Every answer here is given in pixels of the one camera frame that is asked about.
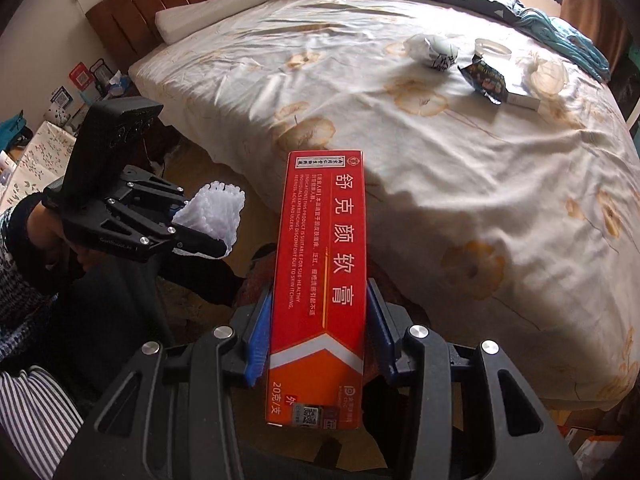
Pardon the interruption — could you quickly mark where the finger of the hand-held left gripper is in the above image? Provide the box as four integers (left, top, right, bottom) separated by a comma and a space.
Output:
102, 200, 227, 261
117, 167, 188, 218

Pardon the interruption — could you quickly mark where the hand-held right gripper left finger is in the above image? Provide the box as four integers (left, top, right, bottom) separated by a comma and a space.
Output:
52, 290, 275, 480

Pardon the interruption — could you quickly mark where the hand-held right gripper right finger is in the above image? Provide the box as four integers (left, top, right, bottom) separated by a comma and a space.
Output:
365, 277, 586, 480

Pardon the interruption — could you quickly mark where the white foam fruit net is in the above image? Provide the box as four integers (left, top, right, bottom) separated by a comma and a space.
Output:
171, 184, 247, 261

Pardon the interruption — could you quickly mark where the red woven wastebasket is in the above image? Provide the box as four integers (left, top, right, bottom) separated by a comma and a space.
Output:
236, 245, 406, 386

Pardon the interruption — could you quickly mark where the red carton box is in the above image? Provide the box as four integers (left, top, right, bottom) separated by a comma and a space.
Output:
264, 150, 371, 431

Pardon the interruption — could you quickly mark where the small white box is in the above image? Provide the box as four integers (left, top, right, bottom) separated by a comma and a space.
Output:
500, 87, 543, 112

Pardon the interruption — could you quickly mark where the dark snack packet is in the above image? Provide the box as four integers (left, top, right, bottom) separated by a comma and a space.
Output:
457, 57, 507, 106

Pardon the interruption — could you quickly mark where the person's left forearm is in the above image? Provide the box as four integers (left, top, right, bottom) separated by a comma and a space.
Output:
0, 192, 76, 361

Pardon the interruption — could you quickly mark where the person's left hand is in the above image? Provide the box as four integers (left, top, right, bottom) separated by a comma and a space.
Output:
27, 209, 97, 272

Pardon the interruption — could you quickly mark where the floral printed cloth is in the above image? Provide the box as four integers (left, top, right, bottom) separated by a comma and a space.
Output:
0, 120, 81, 211

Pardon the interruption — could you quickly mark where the tissue box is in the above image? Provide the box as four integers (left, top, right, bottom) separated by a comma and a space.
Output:
102, 71, 128, 96

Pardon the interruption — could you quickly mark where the teal bag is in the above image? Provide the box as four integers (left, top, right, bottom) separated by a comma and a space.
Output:
0, 112, 31, 148

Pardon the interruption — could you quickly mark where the wooden headboard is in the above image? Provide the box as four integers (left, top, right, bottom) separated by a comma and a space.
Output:
86, 0, 301, 68

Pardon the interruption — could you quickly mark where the bed with floral sheet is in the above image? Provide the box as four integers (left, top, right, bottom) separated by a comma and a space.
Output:
127, 0, 640, 411

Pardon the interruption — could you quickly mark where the white foam pillow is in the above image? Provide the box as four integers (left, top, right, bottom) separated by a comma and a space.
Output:
154, 0, 271, 45

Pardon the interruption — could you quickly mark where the person's striped shirt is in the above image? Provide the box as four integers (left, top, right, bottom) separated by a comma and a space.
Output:
0, 365, 83, 480

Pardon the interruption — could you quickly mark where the orange white courier bag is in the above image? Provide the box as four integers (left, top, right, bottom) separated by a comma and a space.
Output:
570, 430, 626, 480

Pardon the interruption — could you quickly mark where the light blue blanket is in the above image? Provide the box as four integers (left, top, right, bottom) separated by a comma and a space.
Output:
515, 5, 612, 81

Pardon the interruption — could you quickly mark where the brown curtain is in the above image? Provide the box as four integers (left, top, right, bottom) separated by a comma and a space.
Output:
547, 0, 631, 56

